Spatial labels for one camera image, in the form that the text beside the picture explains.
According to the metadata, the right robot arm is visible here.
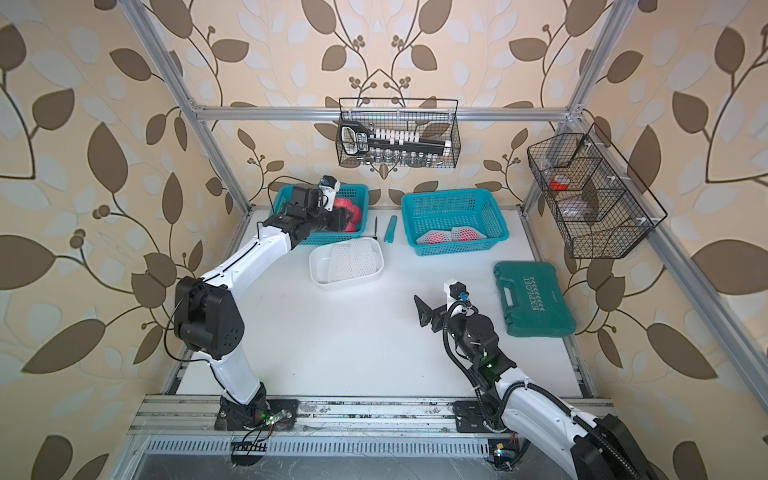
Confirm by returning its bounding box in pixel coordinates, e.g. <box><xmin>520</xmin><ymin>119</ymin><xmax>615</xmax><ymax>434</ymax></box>
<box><xmin>414</xmin><ymin>293</ymin><xmax>658</xmax><ymax>479</ymax></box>

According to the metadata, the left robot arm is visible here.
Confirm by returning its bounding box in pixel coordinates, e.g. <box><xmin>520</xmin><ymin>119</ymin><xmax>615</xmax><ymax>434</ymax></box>
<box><xmin>172</xmin><ymin>176</ymin><xmax>353</xmax><ymax>407</ymax></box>

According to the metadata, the white plastic tray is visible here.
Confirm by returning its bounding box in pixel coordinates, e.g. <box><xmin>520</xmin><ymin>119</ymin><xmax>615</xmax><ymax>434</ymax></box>
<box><xmin>309</xmin><ymin>237</ymin><xmax>384</xmax><ymax>290</ymax></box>

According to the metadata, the green tool case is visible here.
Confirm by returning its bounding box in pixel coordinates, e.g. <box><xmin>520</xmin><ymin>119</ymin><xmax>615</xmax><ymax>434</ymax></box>
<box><xmin>493</xmin><ymin>261</ymin><xmax>576</xmax><ymax>338</ymax></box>

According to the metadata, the teal knife sheath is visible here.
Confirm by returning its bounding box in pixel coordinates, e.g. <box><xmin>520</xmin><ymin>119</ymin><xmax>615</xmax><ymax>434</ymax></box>
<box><xmin>384</xmin><ymin>215</ymin><xmax>398</xmax><ymax>244</ymax></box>

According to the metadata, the black white tool set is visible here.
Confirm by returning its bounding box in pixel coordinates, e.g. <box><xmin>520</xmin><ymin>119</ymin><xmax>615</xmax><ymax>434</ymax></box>
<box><xmin>338</xmin><ymin>121</ymin><xmax>453</xmax><ymax>156</ymax></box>

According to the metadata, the right teal plastic basket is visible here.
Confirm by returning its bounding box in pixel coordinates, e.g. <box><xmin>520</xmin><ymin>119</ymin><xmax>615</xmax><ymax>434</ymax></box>
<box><xmin>401</xmin><ymin>188</ymin><xmax>510</xmax><ymax>256</ymax></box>

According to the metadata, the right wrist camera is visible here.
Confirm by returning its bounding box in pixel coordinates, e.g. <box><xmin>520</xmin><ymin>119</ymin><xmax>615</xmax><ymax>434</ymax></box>
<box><xmin>444</xmin><ymin>280</ymin><xmax>471</xmax><ymax>309</ymax></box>

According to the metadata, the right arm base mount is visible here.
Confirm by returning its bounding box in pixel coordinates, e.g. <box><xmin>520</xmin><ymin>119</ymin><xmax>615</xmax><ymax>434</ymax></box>
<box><xmin>452</xmin><ymin>400</ymin><xmax>510</xmax><ymax>434</ymax></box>

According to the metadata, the back black wire basket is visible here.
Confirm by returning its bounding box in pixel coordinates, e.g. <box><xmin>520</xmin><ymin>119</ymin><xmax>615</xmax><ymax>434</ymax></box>
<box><xmin>335</xmin><ymin>96</ymin><xmax>461</xmax><ymax>169</ymax></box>

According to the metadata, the side black wire basket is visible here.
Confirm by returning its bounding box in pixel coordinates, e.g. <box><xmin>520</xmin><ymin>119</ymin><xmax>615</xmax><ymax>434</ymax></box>
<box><xmin>527</xmin><ymin>124</ymin><xmax>668</xmax><ymax>260</ymax></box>

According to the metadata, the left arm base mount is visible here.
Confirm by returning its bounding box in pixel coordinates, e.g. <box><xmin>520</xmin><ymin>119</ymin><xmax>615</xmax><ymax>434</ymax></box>
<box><xmin>214</xmin><ymin>392</ymin><xmax>299</xmax><ymax>431</ymax></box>

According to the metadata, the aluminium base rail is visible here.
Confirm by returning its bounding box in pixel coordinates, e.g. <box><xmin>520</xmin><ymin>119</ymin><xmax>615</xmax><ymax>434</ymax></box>
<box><xmin>128</xmin><ymin>395</ymin><xmax>517</xmax><ymax>458</ymax></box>

